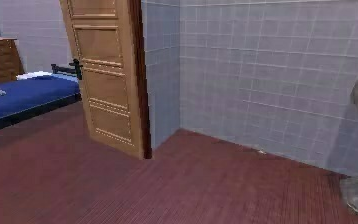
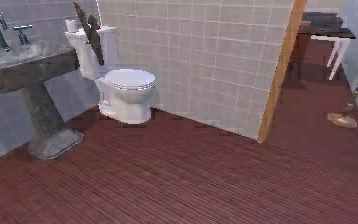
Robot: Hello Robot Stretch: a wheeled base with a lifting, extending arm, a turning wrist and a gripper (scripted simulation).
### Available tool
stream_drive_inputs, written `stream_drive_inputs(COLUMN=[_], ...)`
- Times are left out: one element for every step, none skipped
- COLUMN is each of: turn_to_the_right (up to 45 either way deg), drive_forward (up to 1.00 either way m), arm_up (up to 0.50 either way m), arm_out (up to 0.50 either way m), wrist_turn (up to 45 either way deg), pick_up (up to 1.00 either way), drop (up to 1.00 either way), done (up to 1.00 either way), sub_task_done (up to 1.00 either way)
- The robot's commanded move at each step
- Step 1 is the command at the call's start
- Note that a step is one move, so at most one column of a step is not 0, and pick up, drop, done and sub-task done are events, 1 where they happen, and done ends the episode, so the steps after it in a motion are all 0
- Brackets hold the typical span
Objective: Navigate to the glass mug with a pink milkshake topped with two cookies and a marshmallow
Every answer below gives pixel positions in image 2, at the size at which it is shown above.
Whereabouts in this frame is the white toilet paper roll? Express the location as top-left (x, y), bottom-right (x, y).
top-left (65, 19), bottom-right (79, 34)

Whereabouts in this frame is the black top white leg table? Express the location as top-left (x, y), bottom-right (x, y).
top-left (301, 11), bottom-right (357, 81)

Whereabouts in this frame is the grey stone pedestal sink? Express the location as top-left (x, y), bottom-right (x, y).
top-left (0, 40), bottom-right (85, 161)

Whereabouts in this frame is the dark metal tap handle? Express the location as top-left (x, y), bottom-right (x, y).
top-left (12, 24), bottom-right (34, 46)

